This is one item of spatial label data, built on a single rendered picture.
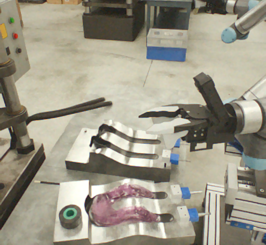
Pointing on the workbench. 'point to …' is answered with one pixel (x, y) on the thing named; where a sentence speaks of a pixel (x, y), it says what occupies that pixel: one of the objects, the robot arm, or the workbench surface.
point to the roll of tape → (64, 217)
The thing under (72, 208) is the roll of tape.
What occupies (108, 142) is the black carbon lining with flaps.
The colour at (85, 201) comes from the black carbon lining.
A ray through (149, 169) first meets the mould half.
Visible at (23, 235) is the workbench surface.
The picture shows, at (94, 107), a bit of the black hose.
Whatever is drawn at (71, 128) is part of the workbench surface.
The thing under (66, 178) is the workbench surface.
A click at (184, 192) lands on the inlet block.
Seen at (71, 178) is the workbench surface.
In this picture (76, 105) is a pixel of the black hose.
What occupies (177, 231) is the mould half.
